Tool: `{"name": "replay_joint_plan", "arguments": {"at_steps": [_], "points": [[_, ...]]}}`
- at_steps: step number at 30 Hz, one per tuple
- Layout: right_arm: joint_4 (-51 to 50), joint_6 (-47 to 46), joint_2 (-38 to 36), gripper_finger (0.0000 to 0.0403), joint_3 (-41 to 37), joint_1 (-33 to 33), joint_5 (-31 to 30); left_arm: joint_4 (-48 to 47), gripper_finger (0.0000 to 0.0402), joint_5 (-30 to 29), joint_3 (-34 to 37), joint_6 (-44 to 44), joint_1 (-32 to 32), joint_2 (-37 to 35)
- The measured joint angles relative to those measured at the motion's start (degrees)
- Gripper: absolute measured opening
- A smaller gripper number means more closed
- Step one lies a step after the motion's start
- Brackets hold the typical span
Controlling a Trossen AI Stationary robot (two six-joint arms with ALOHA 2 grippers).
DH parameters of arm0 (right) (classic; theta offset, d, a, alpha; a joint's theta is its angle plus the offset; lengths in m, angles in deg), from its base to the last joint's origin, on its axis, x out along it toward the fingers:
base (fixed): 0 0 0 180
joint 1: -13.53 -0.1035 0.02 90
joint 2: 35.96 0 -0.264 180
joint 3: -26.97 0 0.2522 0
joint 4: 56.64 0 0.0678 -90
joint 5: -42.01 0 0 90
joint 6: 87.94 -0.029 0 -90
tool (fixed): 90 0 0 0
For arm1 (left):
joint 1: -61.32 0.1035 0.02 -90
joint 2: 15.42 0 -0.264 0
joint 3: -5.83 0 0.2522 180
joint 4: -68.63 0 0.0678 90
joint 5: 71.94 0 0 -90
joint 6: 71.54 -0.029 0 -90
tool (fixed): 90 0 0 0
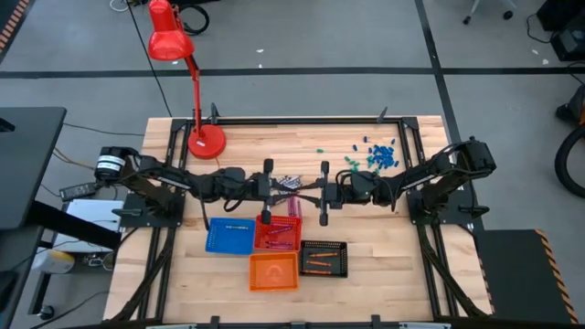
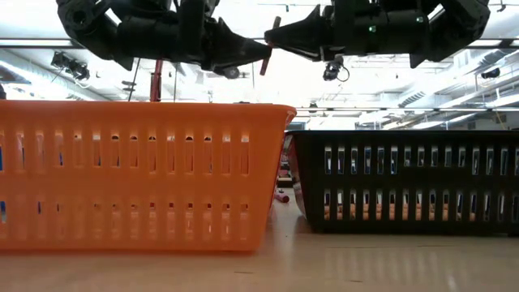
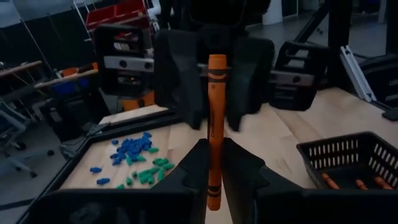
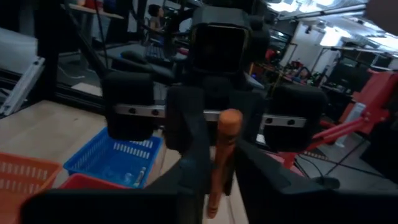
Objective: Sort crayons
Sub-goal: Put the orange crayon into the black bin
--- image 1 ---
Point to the red desk lamp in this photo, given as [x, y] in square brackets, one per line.
[170, 43]

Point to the white frame office chair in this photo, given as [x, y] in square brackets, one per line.
[475, 5]

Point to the blue plastic basket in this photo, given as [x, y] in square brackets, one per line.
[219, 242]

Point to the orange black vacuum cleaner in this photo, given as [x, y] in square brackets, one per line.
[577, 107]

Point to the blue grey crayon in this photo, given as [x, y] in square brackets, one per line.
[233, 227]

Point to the black aluminium table frame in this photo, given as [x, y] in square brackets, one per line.
[292, 121]

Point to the black desk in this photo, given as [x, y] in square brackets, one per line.
[27, 160]

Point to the clear glasses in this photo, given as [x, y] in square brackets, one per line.
[98, 261]

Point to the black equipment case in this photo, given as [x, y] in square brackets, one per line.
[569, 41]

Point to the white flat box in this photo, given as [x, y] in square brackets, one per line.
[91, 212]

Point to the black power adapter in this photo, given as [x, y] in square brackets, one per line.
[77, 192]

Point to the black frame clamp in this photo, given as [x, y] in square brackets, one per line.
[214, 113]
[382, 115]

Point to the orange plastic basket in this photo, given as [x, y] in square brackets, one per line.
[273, 272]

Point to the white yellow plastic object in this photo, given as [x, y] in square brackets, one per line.
[52, 261]

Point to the red plastic basket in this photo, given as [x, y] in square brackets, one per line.
[274, 237]

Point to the black plastic basket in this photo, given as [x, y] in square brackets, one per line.
[340, 260]

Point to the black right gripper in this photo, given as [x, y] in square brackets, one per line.
[347, 189]

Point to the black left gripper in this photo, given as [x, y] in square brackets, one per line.
[258, 187]

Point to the black yellow-striped floor mat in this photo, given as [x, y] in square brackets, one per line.
[516, 274]
[9, 23]

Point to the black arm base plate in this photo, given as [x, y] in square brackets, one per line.
[464, 218]
[176, 222]

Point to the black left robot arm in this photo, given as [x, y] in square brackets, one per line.
[155, 176]

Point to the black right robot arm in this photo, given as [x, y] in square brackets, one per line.
[425, 176]

